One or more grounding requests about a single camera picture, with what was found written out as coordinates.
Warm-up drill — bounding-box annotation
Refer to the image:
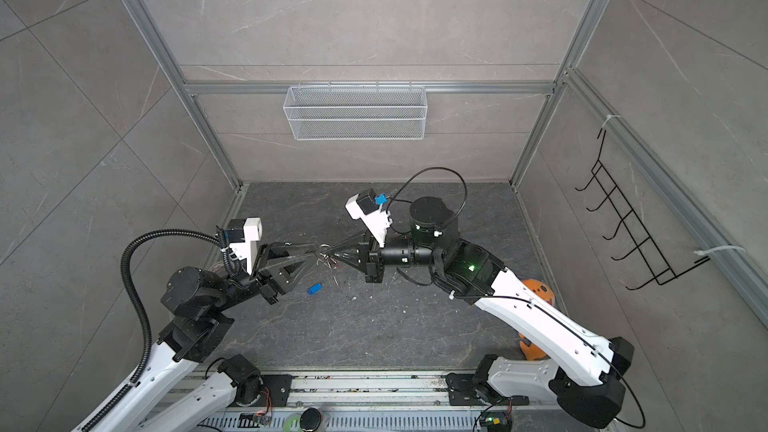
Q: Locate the orange round toy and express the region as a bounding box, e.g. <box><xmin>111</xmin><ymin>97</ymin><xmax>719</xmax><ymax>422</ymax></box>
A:
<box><xmin>517</xmin><ymin>278</ymin><xmax>556</xmax><ymax>361</ymax></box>

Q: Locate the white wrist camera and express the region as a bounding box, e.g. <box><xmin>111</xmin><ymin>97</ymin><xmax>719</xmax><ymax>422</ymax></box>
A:
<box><xmin>221</xmin><ymin>217</ymin><xmax>263</xmax><ymax>276</ymax></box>
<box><xmin>345</xmin><ymin>189</ymin><xmax>392</xmax><ymax>247</ymax></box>

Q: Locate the blue plastic key tag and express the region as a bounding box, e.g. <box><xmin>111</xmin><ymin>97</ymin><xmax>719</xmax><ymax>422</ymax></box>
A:
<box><xmin>308</xmin><ymin>283</ymin><xmax>323</xmax><ymax>295</ymax></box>

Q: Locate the black corrugated cable conduit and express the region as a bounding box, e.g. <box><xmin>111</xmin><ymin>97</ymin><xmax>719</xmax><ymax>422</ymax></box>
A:
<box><xmin>80</xmin><ymin>228</ymin><xmax>232</xmax><ymax>432</ymax></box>

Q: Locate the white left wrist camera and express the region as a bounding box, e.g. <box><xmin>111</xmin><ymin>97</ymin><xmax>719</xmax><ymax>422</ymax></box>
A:
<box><xmin>221</xmin><ymin>217</ymin><xmax>263</xmax><ymax>276</ymax></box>

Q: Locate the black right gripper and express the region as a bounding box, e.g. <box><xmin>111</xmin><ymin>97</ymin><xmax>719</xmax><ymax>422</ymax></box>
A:
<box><xmin>329</xmin><ymin>227</ymin><xmax>446</xmax><ymax>284</ymax></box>

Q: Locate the white wire mesh basket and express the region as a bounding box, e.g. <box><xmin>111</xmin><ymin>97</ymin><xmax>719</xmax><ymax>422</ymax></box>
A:
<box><xmin>283</xmin><ymin>85</ymin><xmax>428</xmax><ymax>141</ymax></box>

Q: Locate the black camera cable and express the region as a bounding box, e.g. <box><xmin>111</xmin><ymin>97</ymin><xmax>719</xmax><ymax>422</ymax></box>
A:
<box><xmin>386</xmin><ymin>166</ymin><xmax>469</xmax><ymax>229</ymax></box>

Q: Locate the black wire hook rack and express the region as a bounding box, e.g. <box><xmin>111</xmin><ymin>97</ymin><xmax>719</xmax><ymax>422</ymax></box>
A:
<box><xmin>575</xmin><ymin>129</ymin><xmax>711</xmax><ymax>291</ymax></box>

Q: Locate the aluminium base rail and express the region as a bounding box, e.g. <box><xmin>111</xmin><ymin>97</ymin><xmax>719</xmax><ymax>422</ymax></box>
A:
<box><xmin>191</xmin><ymin>369</ymin><xmax>587</xmax><ymax>431</ymax></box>

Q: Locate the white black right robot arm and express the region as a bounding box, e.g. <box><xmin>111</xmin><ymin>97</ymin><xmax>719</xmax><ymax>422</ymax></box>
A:
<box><xmin>321</xmin><ymin>193</ymin><xmax>634</xmax><ymax>429</ymax></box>

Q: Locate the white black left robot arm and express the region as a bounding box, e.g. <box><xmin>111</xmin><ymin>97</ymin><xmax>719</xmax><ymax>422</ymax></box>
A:
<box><xmin>76</xmin><ymin>243</ymin><xmax>317</xmax><ymax>431</ymax></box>

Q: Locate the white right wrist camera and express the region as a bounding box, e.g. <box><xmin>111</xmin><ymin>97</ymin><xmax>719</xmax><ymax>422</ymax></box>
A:
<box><xmin>345</xmin><ymin>189</ymin><xmax>392</xmax><ymax>247</ymax></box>

